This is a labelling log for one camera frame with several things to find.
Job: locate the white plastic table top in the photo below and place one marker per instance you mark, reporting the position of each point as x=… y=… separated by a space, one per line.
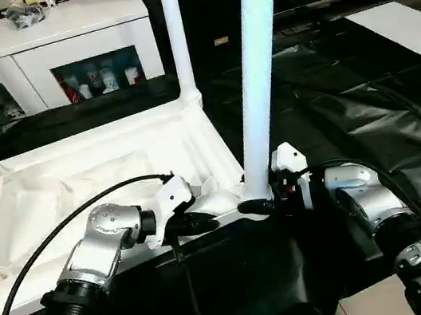
x=74 y=164

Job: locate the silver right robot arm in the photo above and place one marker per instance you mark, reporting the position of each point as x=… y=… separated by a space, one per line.
x=363 y=197

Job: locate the black work surface mat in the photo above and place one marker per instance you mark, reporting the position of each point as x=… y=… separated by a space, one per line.
x=382 y=121

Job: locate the white flat side panel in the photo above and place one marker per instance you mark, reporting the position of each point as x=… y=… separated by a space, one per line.
x=408 y=31

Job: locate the white glass-door cabinet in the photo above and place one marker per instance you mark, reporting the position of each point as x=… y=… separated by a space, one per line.
x=52 y=30

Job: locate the small grey cabinet ornament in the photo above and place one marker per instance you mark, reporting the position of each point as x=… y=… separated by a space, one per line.
x=25 y=15

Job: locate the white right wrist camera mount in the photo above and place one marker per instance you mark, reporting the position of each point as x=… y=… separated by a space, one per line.
x=289 y=160

